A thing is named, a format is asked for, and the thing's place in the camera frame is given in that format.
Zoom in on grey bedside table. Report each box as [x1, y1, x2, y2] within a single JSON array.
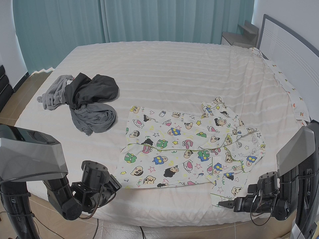
[[220, 20, 259, 48]]

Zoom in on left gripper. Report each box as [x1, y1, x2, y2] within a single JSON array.
[[98, 174, 123, 206]]

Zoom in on white printed pyjama top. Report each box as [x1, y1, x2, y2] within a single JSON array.
[[116, 96, 267, 206]]

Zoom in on dark grey garment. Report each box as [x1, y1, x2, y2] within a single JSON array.
[[70, 103, 117, 136]]

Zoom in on bed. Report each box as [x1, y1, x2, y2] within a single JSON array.
[[14, 14, 319, 228]]

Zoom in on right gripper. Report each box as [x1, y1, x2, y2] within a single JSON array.
[[233, 195, 260, 212]]

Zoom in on light grey garment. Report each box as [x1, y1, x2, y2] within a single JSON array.
[[37, 74, 75, 110]]

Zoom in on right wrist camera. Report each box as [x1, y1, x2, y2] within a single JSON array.
[[247, 184, 260, 197]]

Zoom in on blue-green curtain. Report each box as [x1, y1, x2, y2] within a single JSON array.
[[98, 0, 257, 45], [12, 0, 110, 75]]

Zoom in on black garment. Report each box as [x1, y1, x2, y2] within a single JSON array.
[[65, 72, 119, 109]]

